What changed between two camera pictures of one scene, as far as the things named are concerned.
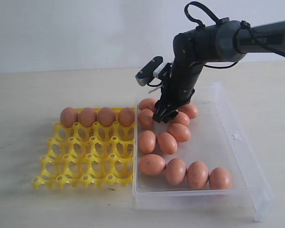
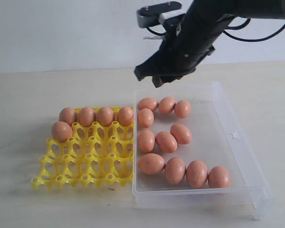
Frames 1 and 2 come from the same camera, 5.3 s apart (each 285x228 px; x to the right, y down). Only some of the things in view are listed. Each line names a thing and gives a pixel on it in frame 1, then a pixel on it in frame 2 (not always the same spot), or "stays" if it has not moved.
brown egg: (220, 178) stays
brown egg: (107, 116) stays
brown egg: (126, 116) stays
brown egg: (181, 118) to (61, 131)
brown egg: (68, 116) stays
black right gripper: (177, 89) to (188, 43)
